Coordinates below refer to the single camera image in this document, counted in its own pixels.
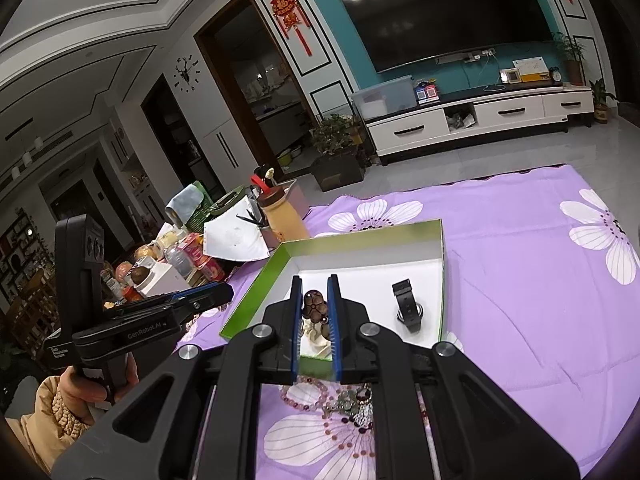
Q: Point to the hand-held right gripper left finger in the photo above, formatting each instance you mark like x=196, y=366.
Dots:
x=282, y=340

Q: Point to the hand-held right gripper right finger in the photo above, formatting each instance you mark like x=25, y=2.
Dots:
x=334, y=340

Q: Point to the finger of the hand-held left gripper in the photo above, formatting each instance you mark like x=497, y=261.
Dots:
x=210, y=300
x=190, y=292

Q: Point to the white wristwatch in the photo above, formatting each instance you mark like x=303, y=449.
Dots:
x=312, y=342

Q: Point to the green cardboard box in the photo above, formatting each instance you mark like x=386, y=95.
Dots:
x=370, y=275

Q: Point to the black smart band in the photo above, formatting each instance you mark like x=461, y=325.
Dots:
x=406, y=292

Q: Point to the person's left forearm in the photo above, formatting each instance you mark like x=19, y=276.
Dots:
x=45, y=420

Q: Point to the person's left hand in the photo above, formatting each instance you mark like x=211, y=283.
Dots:
x=85, y=407

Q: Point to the white box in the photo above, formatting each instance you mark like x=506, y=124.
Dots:
x=165, y=277

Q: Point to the pink yogurt cup pack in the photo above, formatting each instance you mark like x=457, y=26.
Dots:
x=192, y=247

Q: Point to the brown round fruit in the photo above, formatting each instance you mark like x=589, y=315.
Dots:
x=139, y=275

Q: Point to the white paper sheet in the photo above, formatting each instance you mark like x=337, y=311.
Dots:
x=230, y=237

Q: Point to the pen holder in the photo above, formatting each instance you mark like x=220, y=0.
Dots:
x=270, y=237

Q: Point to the yellow jar with brown lid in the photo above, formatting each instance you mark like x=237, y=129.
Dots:
x=282, y=217

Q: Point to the red plastic item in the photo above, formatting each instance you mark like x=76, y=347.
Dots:
x=257, y=181

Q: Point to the purple floral tablecloth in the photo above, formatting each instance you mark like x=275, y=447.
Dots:
x=525, y=285

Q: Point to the bushy potted plant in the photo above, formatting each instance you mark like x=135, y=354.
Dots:
x=332, y=135

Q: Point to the clear plastic storage bin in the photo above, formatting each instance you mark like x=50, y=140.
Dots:
x=382, y=100

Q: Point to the white television cabinet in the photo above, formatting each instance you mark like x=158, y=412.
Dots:
x=505, y=110

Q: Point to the small white display device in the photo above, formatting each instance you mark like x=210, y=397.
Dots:
x=511, y=76

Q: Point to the white power strip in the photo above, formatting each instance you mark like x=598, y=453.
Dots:
x=480, y=54

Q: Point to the white and yellow desk calendar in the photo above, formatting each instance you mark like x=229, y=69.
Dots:
x=530, y=66

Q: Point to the black television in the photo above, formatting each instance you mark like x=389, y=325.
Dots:
x=440, y=15

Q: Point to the small alarm clock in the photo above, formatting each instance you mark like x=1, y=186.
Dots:
x=556, y=75

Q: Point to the small potted plant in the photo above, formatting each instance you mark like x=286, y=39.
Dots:
x=601, y=110

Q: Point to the tall potted plant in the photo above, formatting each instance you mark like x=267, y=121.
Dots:
x=575, y=67

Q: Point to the black wall clock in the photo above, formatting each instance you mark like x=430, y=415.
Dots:
x=186, y=74

